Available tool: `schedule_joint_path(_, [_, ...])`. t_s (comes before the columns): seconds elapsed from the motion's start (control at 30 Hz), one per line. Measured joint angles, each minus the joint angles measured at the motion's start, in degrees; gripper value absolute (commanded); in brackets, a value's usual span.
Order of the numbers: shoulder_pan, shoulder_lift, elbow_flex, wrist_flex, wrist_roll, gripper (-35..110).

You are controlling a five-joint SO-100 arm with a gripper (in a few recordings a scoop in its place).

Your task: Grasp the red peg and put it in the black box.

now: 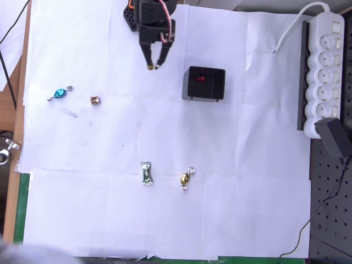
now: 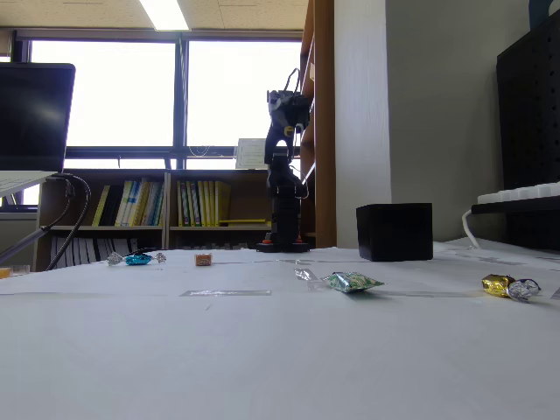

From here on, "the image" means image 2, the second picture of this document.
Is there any black square container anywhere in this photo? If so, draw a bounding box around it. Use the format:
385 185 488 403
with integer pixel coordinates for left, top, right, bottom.
355 202 434 263

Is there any tall wooden bookshelf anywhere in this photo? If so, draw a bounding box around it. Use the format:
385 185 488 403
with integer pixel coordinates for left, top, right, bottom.
299 0 337 249

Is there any white framed sign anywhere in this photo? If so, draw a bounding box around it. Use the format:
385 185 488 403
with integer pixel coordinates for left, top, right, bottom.
234 137 271 171

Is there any low wooden bookshelf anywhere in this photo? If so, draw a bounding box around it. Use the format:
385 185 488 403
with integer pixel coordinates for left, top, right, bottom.
37 168 317 272

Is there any upright yellow binder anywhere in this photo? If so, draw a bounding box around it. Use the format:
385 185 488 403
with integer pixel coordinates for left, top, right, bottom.
214 180 232 227

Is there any flat lying yellow book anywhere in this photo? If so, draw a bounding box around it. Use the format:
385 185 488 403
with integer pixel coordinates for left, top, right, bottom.
217 218 273 227

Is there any clear tape strip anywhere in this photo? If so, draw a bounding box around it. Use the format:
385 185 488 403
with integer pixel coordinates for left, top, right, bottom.
178 288 272 298
293 267 328 292

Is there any ceiling light panel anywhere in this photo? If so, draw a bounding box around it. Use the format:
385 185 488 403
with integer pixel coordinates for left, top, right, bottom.
138 0 190 32

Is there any green silver candy packet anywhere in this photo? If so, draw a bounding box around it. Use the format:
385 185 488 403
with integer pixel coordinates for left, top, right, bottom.
321 270 386 294

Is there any blue foil wrapped candy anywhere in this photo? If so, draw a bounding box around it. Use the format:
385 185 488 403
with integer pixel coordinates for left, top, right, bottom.
106 249 168 268

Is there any leaning yellow book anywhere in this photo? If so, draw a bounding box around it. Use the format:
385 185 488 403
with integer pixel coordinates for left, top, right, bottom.
91 184 112 228

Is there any white paper table cover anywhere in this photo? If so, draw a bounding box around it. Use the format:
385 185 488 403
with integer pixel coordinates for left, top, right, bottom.
0 238 560 420

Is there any white power strip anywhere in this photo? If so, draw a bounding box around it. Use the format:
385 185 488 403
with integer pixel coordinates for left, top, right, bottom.
476 181 560 206

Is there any black pegboard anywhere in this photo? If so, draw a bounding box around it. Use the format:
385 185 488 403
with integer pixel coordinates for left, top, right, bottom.
496 8 560 253

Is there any gold foil wrapped candy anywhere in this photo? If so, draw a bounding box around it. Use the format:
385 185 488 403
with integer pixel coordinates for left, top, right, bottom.
481 273 543 304

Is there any grey stand bar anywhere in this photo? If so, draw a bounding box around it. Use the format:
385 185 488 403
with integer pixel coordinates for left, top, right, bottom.
0 226 47 267

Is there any small yellow object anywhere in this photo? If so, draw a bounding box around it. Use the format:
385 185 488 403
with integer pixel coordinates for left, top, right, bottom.
0 264 32 280

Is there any gripper servo wire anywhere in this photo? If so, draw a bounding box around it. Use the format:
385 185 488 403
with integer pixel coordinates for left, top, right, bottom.
285 67 304 95

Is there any arm servo wire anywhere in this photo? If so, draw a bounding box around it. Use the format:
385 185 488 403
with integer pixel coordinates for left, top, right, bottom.
298 168 313 201

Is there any dark window frame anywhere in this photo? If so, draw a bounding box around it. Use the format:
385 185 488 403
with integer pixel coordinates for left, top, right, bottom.
11 28 307 172

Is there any white power strip cable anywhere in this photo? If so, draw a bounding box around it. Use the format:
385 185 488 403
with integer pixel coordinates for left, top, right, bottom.
462 208 483 249

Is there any black laptop cable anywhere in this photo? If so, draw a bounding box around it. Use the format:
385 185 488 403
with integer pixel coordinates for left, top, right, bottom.
45 173 93 272
38 177 74 232

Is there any black rail under power strip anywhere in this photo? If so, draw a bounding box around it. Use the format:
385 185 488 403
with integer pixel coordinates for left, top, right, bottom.
471 199 560 216

